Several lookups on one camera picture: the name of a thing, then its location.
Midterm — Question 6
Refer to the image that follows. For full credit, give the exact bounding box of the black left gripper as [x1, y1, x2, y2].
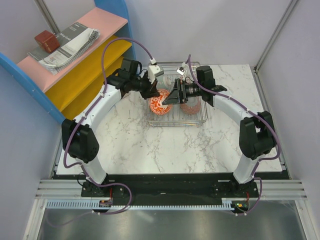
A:
[130, 71, 160, 100]

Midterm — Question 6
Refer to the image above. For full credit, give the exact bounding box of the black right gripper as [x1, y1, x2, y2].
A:
[162, 78, 204, 106]

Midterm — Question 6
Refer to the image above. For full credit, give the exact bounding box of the orange white floral bowl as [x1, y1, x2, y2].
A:
[148, 89, 173, 116]

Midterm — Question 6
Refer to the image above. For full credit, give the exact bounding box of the black white floral bowl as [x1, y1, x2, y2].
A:
[180, 97, 201, 115]

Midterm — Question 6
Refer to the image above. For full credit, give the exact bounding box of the pale green ceramic bowl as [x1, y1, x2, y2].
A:
[158, 75, 172, 90]

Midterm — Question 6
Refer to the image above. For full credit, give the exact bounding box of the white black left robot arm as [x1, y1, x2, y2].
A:
[61, 59, 164, 197]

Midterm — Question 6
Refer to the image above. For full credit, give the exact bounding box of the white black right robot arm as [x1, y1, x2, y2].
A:
[162, 65, 277, 197]

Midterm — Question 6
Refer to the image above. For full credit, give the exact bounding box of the blue pink yellow shelf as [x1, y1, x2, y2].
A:
[0, 0, 136, 124]

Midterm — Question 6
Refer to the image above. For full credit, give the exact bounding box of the spiral bound setup guide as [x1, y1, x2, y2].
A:
[27, 22, 100, 75]

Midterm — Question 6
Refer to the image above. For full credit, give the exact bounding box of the red brown cube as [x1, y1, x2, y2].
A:
[34, 30, 60, 53]

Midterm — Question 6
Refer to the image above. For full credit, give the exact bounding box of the metal wire dish rack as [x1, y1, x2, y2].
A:
[144, 61, 208, 127]

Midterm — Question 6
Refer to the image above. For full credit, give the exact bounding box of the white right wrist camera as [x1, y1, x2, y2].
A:
[176, 62, 190, 77]

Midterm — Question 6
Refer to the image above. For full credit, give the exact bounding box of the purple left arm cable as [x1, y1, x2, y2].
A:
[44, 37, 157, 227]

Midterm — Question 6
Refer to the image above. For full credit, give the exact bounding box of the aluminium frame rail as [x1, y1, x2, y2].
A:
[253, 0, 301, 73]

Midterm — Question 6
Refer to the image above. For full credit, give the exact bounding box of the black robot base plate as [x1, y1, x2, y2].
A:
[81, 173, 259, 205]

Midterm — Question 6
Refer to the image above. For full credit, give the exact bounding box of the white slotted cable duct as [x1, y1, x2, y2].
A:
[46, 199, 249, 211]

